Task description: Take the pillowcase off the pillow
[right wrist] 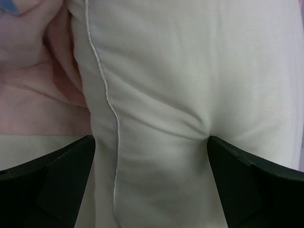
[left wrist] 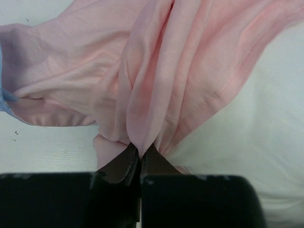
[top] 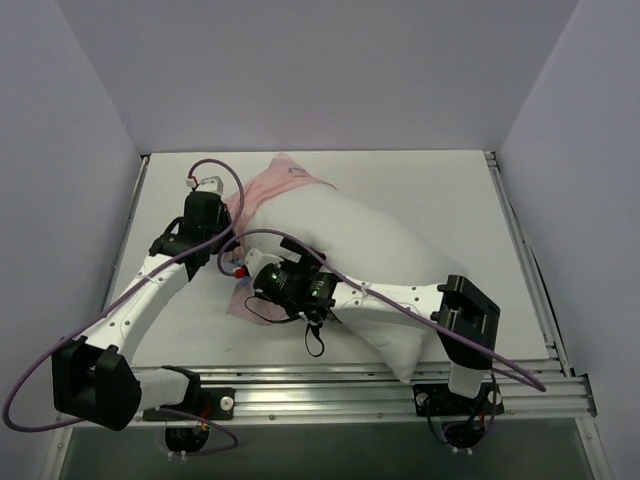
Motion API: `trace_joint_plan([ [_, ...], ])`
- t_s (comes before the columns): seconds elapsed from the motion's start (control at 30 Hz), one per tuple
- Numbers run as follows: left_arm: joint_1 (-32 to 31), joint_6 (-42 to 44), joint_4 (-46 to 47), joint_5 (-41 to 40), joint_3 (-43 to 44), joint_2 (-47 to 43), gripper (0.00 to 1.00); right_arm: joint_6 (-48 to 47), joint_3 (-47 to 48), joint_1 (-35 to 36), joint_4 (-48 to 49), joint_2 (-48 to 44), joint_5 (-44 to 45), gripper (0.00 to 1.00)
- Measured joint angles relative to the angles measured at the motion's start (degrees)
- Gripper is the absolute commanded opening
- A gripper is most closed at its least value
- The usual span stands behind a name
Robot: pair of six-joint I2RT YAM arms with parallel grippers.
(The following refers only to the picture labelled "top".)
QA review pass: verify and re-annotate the aluminium front rail frame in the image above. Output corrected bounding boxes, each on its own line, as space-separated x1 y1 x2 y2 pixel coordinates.
193 360 596 426

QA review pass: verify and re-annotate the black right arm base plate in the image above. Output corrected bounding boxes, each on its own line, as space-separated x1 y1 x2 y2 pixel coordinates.
412 382 505 417

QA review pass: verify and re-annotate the white pillow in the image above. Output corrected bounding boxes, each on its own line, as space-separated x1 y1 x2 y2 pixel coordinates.
244 182 454 385

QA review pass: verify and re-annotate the aluminium table edge rail right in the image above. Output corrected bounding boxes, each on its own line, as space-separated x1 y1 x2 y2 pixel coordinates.
483 151 575 377

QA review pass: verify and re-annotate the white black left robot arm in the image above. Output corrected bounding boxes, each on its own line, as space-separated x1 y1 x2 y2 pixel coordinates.
52 191 232 431

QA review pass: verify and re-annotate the blue printed pillowcase pink inside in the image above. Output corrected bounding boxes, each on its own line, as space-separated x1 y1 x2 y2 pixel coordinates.
224 152 336 324

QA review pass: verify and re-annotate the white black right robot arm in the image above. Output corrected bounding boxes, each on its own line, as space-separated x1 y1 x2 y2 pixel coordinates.
245 239 501 413

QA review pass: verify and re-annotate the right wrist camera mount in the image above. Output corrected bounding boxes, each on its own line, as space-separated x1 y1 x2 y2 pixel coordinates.
233 248 279 279

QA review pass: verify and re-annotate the aluminium table edge rail left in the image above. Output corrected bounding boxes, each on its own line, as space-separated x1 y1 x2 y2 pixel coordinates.
98 154 151 320

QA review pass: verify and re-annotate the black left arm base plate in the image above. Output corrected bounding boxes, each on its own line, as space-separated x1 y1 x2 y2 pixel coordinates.
142 386 236 422

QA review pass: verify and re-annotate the aluminium table edge rail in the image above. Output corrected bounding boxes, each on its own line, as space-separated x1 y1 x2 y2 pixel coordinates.
98 154 151 320
483 151 575 377

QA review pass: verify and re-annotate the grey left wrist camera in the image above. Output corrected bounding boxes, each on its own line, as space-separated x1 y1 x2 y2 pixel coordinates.
185 176 224 196

